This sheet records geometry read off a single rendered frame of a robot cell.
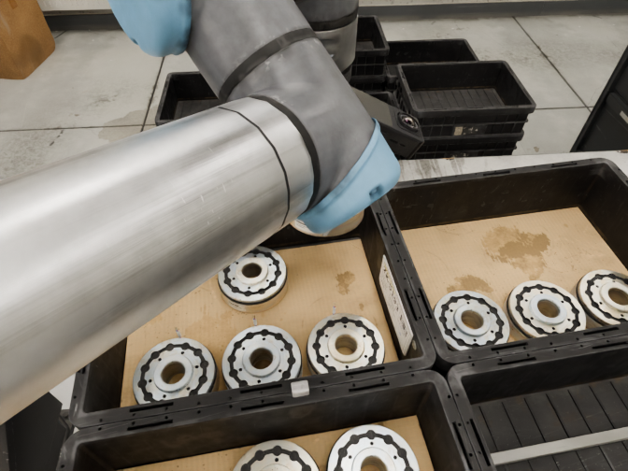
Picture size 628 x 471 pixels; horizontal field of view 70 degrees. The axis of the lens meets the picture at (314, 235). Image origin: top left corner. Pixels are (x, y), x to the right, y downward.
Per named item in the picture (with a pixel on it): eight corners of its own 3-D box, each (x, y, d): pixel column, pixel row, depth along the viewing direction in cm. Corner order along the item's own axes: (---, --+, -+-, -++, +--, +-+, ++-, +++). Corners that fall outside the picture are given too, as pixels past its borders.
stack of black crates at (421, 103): (394, 211, 174) (414, 111, 140) (381, 162, 193) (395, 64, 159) (494, 206, 176) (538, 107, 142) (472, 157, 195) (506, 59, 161)
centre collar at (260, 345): (277, 338, 60) (277, 336, 59) (283, 373, 56) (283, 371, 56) (240, 347, 59) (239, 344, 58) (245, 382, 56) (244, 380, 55)
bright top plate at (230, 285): (280, 243, 71) (280, 241, 70) (291, 296, 64) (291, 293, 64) (217, 253, 70) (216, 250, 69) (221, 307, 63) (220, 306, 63)
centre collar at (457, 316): (461, 340, 59) (463, 338, 59) (447, 308, 63) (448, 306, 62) (495, 334, 60) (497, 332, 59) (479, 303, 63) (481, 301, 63)
